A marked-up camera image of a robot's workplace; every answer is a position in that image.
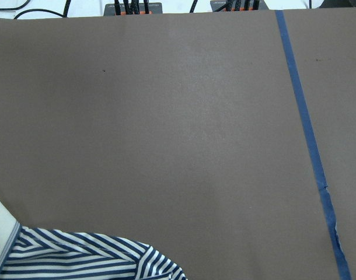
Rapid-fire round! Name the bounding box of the striped polo shirt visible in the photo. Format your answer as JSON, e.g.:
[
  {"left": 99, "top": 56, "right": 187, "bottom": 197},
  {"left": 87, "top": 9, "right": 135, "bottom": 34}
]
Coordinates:
[{"left": 0, "top": 201, "right": 187, "bottom": 279}]

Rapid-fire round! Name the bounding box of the orange black connector strip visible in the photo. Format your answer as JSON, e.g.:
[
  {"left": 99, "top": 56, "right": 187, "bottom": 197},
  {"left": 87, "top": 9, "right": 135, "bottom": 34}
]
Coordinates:
[{"left": 103, "top": 1, "right": 163, "bottom": 16}]

